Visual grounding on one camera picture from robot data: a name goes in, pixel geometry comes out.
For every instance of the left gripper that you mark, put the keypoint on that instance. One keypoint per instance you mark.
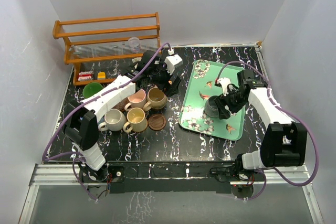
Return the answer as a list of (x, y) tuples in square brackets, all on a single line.
[(171, 89)]

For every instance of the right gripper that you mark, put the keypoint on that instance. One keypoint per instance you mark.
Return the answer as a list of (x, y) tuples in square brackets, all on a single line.
[(221, 100)]

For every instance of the tan brown mug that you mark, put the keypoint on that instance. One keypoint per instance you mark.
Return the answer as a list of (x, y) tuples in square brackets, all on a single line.
[(156, 99)]

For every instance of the green floral tray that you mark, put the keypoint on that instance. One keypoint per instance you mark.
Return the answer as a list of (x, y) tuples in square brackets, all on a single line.
[(200, 88)]

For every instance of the grey mug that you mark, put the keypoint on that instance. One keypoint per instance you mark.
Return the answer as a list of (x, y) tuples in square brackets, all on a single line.
[(210, 107)]

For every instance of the pink mug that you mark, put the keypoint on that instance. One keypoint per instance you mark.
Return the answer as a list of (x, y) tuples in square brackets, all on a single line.
[(137, 100)]

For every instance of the yellow mug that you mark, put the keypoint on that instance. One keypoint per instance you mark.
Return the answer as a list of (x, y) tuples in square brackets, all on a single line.
[(136, 121)]

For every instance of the white beige mug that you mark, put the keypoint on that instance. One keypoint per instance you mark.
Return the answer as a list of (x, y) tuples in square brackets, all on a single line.
[(114, 120)]

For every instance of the wooden shelf rack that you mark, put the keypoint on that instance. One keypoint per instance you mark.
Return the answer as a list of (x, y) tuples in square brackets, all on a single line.
[(106, 39)]

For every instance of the green mug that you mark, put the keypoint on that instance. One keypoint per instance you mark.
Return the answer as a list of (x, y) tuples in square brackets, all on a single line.
[(91, 89)]

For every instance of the maroon mug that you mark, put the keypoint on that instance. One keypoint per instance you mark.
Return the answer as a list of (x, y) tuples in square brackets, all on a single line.
[(120, 106)]

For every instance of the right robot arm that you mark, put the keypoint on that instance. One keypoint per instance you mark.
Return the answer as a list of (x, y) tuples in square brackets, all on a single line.
[(284, 143)]

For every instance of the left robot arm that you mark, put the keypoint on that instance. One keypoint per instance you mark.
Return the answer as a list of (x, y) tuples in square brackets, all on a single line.
[(81, 126)]

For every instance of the clear plastic cup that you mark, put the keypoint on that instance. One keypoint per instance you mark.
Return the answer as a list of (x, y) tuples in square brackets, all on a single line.
[(134, 44)]

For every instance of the white green small box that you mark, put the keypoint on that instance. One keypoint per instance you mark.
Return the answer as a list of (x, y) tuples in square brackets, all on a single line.
[(136, 60)]

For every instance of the yellow small block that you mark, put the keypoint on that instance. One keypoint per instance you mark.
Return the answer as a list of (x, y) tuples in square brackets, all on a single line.
[(101, 75)]

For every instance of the red white small box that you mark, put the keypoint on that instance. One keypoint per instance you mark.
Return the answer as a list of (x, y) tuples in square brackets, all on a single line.
[(85, 76)]

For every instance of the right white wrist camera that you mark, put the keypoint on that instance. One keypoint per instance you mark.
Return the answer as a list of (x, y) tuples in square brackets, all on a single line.
[(226, 85)]

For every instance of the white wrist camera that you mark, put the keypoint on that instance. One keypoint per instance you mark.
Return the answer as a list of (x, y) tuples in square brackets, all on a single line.
[(172, 61), (226, 85)]

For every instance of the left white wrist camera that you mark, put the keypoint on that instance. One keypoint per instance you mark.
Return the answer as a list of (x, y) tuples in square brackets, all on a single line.
[(172, 61)]

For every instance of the black front base frame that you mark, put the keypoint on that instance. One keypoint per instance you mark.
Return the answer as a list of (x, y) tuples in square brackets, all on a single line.
[(145, 176)]

